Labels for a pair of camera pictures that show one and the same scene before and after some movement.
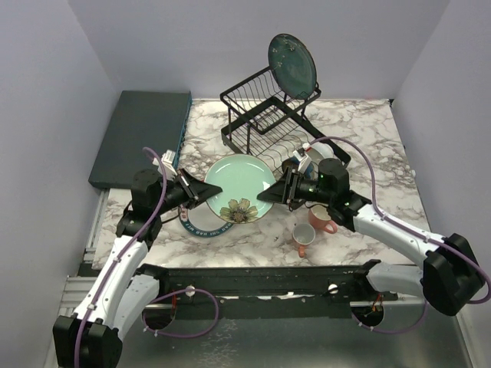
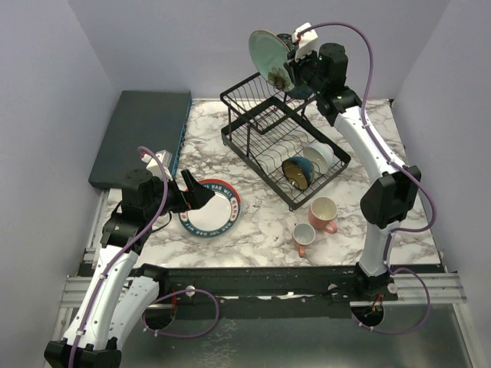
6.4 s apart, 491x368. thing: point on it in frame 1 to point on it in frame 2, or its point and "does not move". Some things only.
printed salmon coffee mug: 303,234 does not move
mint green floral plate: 242,179 to 269,55
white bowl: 318,151 does not move
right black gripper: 281,191 to 294,66
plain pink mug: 319,218 does not move
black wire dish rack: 269,127 does not move
